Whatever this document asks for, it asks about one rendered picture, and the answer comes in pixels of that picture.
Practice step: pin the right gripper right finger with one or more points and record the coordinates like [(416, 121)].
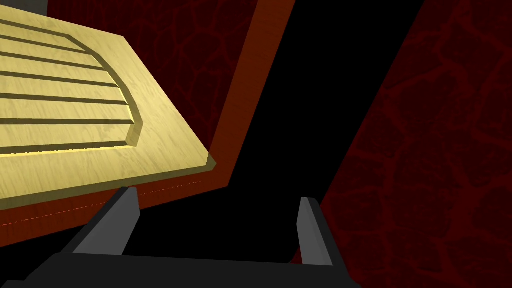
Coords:
[(316, 236)]

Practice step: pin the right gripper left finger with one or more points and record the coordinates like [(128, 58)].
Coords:
[(110, 226)]

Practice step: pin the pale yellow wooden louvred door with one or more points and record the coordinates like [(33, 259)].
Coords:
[(80, 108)]

